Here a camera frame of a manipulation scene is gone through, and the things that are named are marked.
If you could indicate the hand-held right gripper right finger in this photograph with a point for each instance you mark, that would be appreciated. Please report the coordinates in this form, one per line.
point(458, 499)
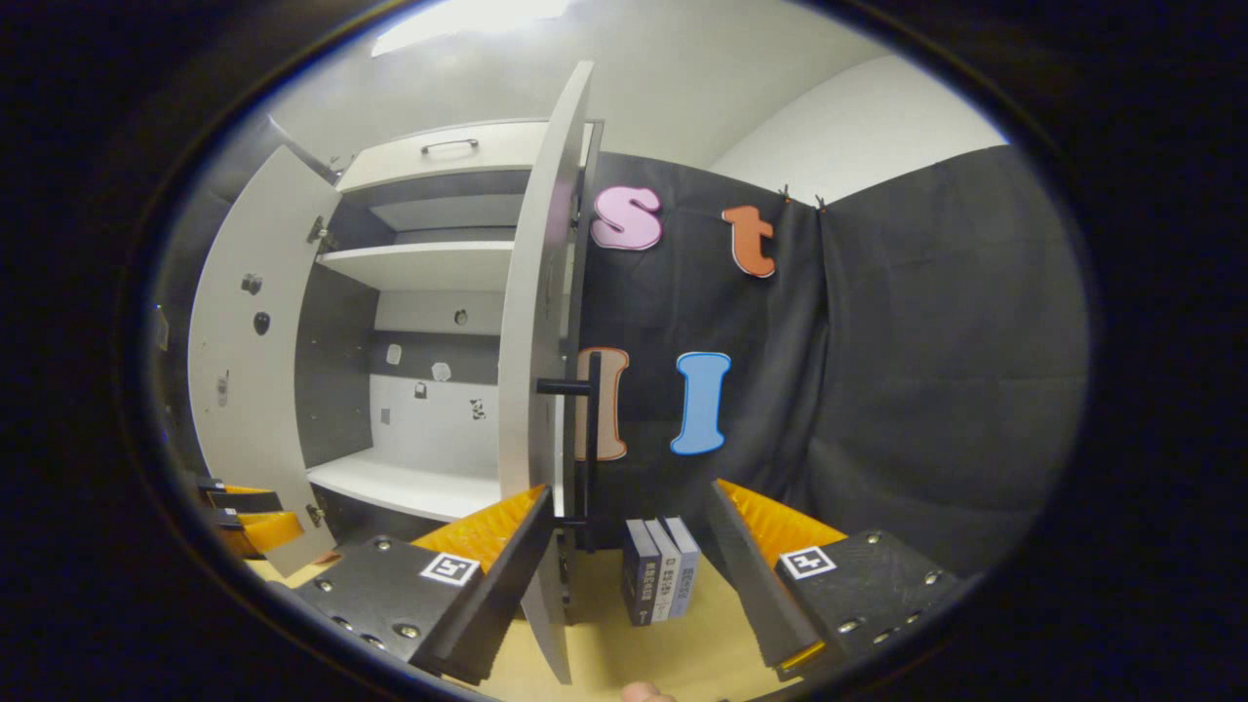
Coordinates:
point(756, 585)

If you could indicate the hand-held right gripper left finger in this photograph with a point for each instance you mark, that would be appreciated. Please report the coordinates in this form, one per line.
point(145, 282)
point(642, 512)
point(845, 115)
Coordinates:
point(507, 575)

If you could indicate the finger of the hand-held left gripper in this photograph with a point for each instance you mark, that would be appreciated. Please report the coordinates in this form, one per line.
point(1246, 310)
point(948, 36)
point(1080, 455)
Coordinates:
point(268, 531)
point(249, 501)

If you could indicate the white cabinet door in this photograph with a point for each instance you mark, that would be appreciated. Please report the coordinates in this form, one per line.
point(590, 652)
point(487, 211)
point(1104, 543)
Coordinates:
point(244, 409)
point(526, 341)

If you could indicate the white cabinet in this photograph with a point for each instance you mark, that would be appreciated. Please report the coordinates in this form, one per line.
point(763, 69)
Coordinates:
point(439, 429)

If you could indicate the metal door hinge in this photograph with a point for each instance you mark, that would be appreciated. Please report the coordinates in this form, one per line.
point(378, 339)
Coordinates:
point(314, 514)
point(317, 232)

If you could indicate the white cabinet shelf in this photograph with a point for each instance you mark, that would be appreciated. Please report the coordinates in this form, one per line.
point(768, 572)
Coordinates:
point(419, 265)
point(409, 483)

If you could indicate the white cabinet drawer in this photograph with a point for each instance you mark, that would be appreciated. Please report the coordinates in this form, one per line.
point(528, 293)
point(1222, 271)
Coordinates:
point(390, 171)

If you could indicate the blue box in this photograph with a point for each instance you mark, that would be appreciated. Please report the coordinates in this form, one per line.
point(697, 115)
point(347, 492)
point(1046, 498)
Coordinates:
point(688, 570)

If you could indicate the grey box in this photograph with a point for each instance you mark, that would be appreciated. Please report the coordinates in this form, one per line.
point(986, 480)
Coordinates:
point(668, 575)

